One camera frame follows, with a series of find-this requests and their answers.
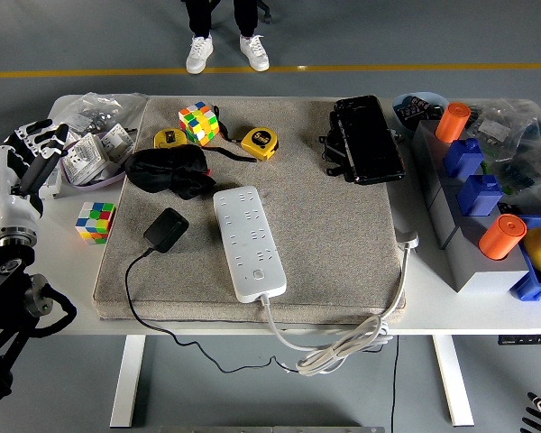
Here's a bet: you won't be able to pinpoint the white power strip cable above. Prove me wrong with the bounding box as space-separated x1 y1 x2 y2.
257 229 421 378

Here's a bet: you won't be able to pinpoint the thin black plug cord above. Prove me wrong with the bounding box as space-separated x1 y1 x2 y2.
124 247 298 374

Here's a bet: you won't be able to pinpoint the clear bag with white label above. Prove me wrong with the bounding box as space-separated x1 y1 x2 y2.
467 97 541 152

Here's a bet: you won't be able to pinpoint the white table leg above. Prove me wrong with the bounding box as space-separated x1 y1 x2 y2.
431 334 475 428
109 336 146 428

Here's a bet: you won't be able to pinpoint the black tape measure strap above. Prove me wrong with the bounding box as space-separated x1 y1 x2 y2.
206 106 259 163

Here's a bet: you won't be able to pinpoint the black plug adapter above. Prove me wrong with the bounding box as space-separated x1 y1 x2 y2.
142 207 190 253

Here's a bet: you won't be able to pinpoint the yellow tape measure 5m print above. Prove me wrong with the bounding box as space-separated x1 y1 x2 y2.
240 126 280 161

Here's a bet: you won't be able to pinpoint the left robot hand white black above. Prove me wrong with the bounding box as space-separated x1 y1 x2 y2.
0 117 80 234

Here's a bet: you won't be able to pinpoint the black component packets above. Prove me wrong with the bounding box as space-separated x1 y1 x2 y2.
396 97 447 125

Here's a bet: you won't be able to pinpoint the black cloth pouch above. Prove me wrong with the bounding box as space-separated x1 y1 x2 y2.
124 143 217 200

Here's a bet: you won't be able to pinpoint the yellow tape measure black face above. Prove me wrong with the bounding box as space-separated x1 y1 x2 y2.
153 128 189 149

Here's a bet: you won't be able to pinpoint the black electronic device case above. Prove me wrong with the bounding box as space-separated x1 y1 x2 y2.
318 94 407 186

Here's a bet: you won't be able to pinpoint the purple tray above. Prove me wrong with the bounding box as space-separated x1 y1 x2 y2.
59 130 130 189

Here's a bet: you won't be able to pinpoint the orange cylinder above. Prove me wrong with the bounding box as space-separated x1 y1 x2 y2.
478 214 528 262
435 102 472 143

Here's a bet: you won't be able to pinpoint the black office chair base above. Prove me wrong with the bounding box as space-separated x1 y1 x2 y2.
254 0 274 24

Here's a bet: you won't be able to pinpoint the blue plastic bin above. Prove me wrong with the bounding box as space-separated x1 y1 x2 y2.
509 214 541 302

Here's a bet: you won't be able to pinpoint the grey-brown mat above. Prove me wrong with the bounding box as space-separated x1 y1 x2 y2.
92 97 408 326

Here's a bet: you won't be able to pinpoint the black desk control panel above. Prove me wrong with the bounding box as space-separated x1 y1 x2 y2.
498 334 541 346

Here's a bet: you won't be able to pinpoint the white wall socket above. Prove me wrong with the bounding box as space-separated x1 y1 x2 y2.
99 122 136 163
65 132 110 185

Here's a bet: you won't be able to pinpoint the clear bag of screws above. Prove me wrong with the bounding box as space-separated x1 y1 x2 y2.
44 92 148 141

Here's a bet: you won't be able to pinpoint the colourful puzzle cube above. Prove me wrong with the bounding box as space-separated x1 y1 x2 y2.
178 101 221 147
75 200 117 245

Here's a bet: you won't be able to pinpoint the light blue bowl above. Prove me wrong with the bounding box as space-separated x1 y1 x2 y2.
391 91 450 136

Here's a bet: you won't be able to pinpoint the black hanging cable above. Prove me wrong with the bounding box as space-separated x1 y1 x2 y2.
390 336 400 433

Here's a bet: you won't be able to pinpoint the blue plastic block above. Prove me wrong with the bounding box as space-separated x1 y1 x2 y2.
456 174 505 217
442 137 485 180

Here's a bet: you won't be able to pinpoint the grey block holder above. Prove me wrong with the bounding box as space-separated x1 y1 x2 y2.
409 119 486 211
429 180 531 294

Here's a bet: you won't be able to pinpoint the clear bag of dark parts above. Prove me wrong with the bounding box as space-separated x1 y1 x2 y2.
481 134 541 217

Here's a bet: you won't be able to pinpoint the person in white shoes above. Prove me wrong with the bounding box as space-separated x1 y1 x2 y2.
184 0 271 76

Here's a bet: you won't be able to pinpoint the white power strip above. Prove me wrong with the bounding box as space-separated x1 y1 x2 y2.
212 185 288 303

